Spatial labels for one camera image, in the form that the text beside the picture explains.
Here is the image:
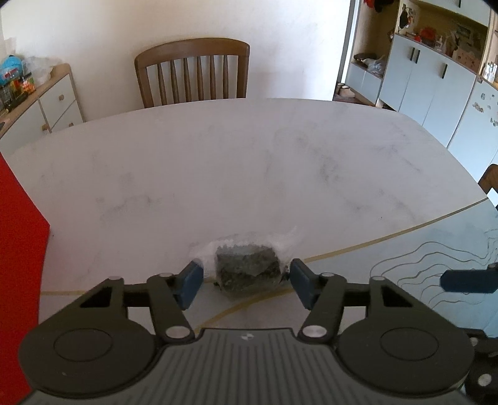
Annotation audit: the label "dark items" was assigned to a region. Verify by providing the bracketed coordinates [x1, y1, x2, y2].
[189, 228, 303, 296]

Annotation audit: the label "white sideboard with wood top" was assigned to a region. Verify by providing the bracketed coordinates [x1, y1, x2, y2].
[0, 63, 84, 156]

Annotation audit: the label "red cardboard box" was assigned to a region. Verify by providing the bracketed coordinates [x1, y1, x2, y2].
[0, 160, 50, 404]

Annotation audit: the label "white wall cabinet unit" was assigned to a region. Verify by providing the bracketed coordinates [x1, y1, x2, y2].
[338, 1, 497, 180]

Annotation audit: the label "wooden slat chair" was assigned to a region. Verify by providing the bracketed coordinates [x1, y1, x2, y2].
[134, 38, 251, 108]

